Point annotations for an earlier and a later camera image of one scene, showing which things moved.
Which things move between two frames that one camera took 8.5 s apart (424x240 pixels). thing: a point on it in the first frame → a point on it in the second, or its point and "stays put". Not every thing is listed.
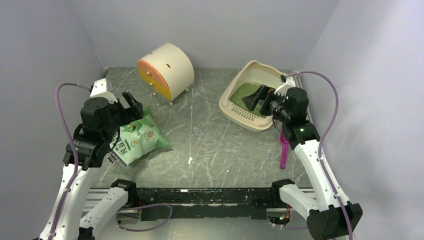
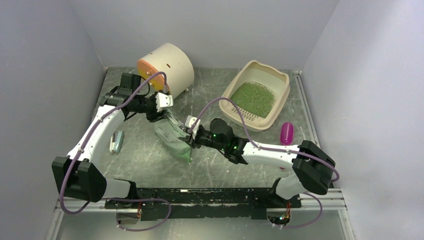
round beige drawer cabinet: (168, 70) stays put
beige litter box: (250, 75) stays put
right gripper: (252, 100) → (193, 140)
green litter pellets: (246, 88) stays put
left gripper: (134, 112) → (155, 116)
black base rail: (203, 203) stays put
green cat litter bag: (136, 139) → (175, 139)
